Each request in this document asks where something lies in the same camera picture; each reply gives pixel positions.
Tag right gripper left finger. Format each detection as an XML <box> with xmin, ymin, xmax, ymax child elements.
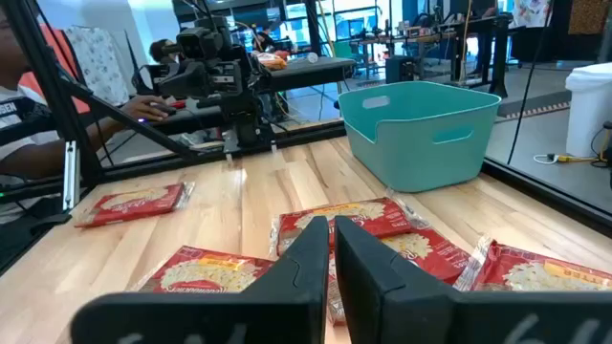
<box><xmin>70</xmin><ymin>215</ymin><xmax>331</xmax><ymax>344</ymax></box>

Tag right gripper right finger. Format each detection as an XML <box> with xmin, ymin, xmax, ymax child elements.
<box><xmin>333</xmin><ymin>214</ymin><xmax>612</xmax><ymax>344</ymax></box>

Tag red popcorn bag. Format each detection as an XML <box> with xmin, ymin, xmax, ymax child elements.
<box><xmin>326</xmin><ymin>227</ymin><xmax>472</xmax><ymax>327</ymax></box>
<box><xmin>452</xmin><ymin>236</ymin><xmax>612</xmax><ymax>293</ymax></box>
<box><xmin>268</xmin><ymin>196</ymin><xmax>431</xmax><ymax>257</ymax></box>
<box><xmin>74</xmin><ymin>181</ymin><xmax>196</xmax><ymax>229</ymax></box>
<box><xmin>136</xmin><ymin>245</ymin><xmax>276</xmax><ymax>294</ymax></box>

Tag black computer mouse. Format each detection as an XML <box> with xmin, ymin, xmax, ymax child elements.
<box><xmin>151</xmin><ymin>102</ymin><xmax>179</xmax><ymax>118</ymax></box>

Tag person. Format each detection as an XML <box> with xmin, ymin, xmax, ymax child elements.
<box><xmin>148</xmin><ymin>38</ymin><xmax>177</xmax><ymax>64</ymax></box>
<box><xmin>0</xmin><ymin>7</ymin><xmax>171</xmax><ymax>192</ymax></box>
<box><xmin>251</xmin><ymin>24</ymin><xmax>277</xmax><ymax>53</ymax></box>

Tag person's hand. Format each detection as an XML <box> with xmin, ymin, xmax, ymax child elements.
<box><xmin>120</xmin><ymin>94</ymin><xmax>169</xmax><ymax>123</ymax></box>

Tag snack packets on desk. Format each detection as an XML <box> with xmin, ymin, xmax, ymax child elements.
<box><xmin>255</xmin><ymin>51</ymin><xmax>289</xmax><ymax>72</ymax></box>

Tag white patterned cloth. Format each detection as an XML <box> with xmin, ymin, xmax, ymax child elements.
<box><xmin>64</xmin><ymin>26</ymin><xmax>131</xmax><ymax>107</ymax></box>

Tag teal plastic basket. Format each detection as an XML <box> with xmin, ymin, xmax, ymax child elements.
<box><xmin>338</xmin><ymin>79</ymin><xmax>503</xmax><ymax>194</ymax></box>

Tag orange chair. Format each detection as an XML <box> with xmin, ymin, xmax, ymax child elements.
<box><xmin>18</xmin><ymin>23</ymin><xmax>92</xmax><ymax>116</ymax></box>

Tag black box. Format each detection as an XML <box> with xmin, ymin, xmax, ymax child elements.
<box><xmin>384</xmin><ymin>55</ymin><xmax>418</xmax><ymax>85</ymax></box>

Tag black striped floor mat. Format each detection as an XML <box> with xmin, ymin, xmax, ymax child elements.
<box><xmin>495</xmin><ymin>90</ymin><xmax>573</xmax><ymax>120</ymax></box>

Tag black workbench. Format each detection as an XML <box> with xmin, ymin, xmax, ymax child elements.
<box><xmin>351</xmin><ymin>13</ymin><xmax>513</xmax><ymax>99</ymax></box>

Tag white bin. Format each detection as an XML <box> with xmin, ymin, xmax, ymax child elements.
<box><xmin>564</xmin><ymin>61</ymin><xmax>612</xmax><ymax>159</ymax></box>

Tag black metal table frame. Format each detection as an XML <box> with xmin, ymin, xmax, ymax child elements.
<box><xmin>0</xmin><ymin>0</ymin><xmax>612</xmax><ymax>276</ymax></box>

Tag silver metal bracket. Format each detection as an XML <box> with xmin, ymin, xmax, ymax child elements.
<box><xmin>62</xmin><ymin>140</ymin><xmax>81</xmax><ymax>212</ymax></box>

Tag yellow and white power cord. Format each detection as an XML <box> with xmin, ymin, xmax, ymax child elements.
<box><xmin>533</xmin><ymin>151</ymin><xmax>602</xmax><ymax>167</ymax></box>

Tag long thin black cable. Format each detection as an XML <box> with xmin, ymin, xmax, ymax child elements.
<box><xmin>506</xmin><ymin>0</ymin><xmax>555</xmax><ymax>165</ymax></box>

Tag coiled black cable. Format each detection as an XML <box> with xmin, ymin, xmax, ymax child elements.
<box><xmin>590</xmin><ymin>119</ymin><xmax>612</xmax><ymax>169</ymax></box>

